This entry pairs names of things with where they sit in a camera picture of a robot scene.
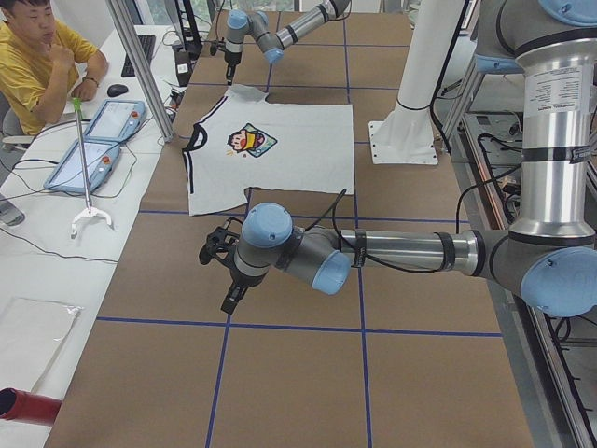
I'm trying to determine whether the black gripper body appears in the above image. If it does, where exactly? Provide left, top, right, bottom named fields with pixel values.
left=229, top=267, right=261, bottom=291
left=225, top=50, right=240, bottom=67

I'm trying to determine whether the grey cartoon print t-shirt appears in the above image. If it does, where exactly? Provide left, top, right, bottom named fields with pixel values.
left=182, top=84, right=354, bottom=216

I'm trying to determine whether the black keyboard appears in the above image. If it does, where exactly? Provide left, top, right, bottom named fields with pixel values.
left=120, top=34, right=157, bottom=78

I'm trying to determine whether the black computer mouse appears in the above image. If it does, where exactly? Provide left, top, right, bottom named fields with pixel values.
left=106, top=83, right=129, bottom=98

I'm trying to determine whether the upper blue teach pendant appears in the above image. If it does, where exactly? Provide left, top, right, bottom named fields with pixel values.
left=83, top=99, right=146, bottom=143

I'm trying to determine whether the blue teach pendant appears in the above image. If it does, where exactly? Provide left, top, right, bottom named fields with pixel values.
left=44, top=141, right=120, bottom=194
left=83, top=99, right=146, bottom=143

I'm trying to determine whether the lower blue teach pendant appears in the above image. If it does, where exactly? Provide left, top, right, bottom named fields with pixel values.
left=44, top=141, right=120, bottom=194

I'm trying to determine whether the reacher grabber stick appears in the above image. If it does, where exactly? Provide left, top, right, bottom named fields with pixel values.
left=70, top=97, right=114, bottom=239

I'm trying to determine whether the person in yellow shirt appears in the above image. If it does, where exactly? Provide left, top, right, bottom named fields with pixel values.
left=1, top=1, right=108, bottom=135

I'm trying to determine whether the clear plastic bag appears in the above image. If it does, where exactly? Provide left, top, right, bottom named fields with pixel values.
left=1, top=297, right=82, bottom=392

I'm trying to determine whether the red cylinder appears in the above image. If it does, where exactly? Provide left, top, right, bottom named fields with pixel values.
left=1, top=388, right=62, bottom=427

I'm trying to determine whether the aluminium frame post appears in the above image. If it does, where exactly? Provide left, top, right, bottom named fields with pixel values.
left=105, top=0, right=174, bottom=143

